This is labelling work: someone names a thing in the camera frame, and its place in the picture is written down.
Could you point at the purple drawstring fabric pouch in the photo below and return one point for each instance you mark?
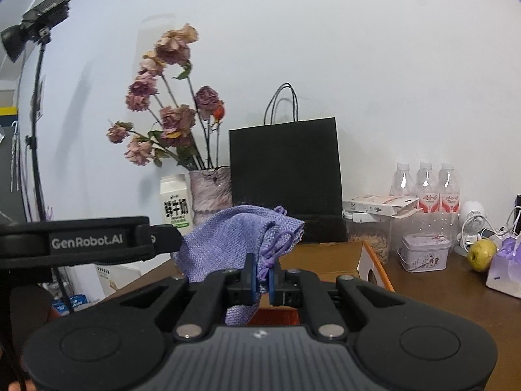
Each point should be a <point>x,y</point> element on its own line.
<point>225,240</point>

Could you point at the black paper shopping bag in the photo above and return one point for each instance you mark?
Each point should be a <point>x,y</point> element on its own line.
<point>291,163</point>

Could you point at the orange cardboard box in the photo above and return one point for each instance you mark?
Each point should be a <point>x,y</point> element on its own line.
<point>328,261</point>

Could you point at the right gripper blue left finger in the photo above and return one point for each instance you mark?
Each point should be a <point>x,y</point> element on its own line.
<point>249,286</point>

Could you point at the white floral tin box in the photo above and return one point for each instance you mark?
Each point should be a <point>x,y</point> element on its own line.
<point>424,252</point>

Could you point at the white flat carton box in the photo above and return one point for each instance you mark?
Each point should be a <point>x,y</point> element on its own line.
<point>389,206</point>

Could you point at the dried rose bouquet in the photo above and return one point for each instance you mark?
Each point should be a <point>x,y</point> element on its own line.
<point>186,121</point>

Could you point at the white green milk carton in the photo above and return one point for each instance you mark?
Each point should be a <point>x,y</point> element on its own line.
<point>176,204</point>

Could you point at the white paper card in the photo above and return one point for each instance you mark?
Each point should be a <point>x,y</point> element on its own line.
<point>115,277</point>

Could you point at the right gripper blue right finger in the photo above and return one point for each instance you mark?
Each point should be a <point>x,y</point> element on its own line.
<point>275,284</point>

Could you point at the purple textured ceramic vase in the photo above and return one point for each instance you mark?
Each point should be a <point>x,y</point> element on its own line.
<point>211,192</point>

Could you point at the middle clear water bottle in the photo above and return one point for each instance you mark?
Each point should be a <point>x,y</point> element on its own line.
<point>426,189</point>

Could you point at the yellow green apple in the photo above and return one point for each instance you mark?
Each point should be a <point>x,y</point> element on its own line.
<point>480,255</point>

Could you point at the left clear water bottle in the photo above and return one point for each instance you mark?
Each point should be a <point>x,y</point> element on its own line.
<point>402,183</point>

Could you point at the clear plastic food container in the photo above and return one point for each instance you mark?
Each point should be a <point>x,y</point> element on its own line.
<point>375,230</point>

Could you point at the right clear water bottle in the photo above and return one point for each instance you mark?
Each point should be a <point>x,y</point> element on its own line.
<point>448,189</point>

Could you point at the small white desk fan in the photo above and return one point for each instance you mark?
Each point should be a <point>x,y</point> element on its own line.
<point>472,220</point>

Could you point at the clear water bottle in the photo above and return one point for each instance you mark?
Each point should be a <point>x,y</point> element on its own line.
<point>448,189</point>
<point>426,189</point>
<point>402,183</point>

